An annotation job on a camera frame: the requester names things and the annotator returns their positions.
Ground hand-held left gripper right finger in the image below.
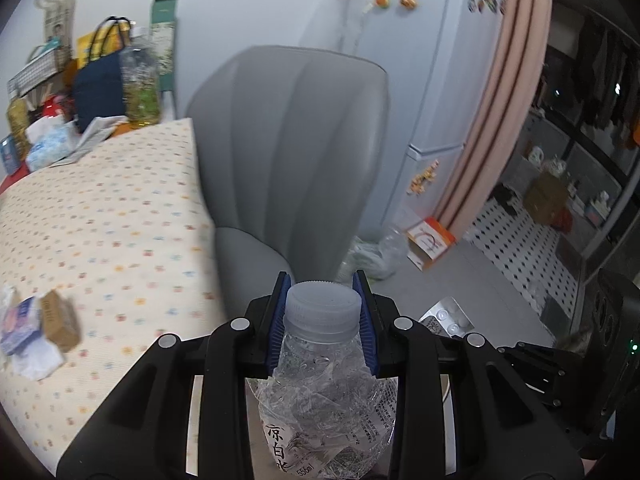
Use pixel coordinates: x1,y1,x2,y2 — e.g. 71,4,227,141
352,270,586,480

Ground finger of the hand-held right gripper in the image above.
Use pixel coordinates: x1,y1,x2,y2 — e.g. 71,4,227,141
500,341,571,406

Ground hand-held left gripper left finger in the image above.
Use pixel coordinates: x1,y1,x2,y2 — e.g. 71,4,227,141
57,272,292,480

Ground crushed clear plastic bottle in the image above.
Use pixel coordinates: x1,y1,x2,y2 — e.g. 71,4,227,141
257,280,398,480

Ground silver blister pack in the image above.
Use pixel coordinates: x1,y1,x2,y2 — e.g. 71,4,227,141
419,296,473,337

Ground small cardboard box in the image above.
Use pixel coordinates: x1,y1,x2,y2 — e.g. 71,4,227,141
39,289,81,353

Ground white tissue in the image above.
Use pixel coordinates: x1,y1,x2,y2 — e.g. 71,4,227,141
10,341,66,381

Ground pink and blue snack wrapper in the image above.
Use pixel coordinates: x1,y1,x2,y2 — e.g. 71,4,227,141
0,296,42,357

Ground clear plastic bag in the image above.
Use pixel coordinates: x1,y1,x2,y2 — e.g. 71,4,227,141
337,227,408,283

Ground orange and white box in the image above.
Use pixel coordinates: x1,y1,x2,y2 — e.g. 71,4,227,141
404,217,457,272

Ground large cardboard box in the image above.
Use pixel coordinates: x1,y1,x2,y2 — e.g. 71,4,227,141
522,172,568,223

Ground storage shelf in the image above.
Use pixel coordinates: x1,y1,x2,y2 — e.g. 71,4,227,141
500,0,640,281

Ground dark cloth bundle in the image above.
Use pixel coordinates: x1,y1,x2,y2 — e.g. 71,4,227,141
492,183,521,216

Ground gold lizard fridge magnet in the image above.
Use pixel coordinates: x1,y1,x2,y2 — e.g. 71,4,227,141
406,160,440,196

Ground grey chair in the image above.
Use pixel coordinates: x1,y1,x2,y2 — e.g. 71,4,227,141
185,45,391,321

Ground dark hanging clothes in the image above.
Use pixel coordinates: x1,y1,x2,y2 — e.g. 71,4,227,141
580,15,640,146

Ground pink curtain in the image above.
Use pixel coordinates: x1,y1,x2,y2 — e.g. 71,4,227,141
435,0,553,241

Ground white fridge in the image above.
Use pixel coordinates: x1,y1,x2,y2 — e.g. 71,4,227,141
300,0,508,241

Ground printed paper sheets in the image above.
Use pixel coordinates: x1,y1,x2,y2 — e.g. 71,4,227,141
50,116,128,166

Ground large green tea bottle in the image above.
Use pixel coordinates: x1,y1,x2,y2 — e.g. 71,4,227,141
119,35,162,123

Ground blue tissue box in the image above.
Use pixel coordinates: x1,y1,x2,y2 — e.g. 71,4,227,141
25,115,81,172

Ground navy lunch bag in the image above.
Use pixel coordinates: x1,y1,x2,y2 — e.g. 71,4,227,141
72,16,131,133

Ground white hanging bag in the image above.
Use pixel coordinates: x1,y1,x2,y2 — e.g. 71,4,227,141
300,0,373,61

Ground tall green box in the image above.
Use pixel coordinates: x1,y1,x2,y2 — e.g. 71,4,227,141
150,0,179,93

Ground yellow snack bag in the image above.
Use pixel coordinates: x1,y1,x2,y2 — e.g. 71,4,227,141
75,30,126,68

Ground white printed tote bag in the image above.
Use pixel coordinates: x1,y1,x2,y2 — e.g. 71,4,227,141
35,0,78,68

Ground black wire basket rack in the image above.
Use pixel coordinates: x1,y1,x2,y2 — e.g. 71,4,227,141
7,47,66,101

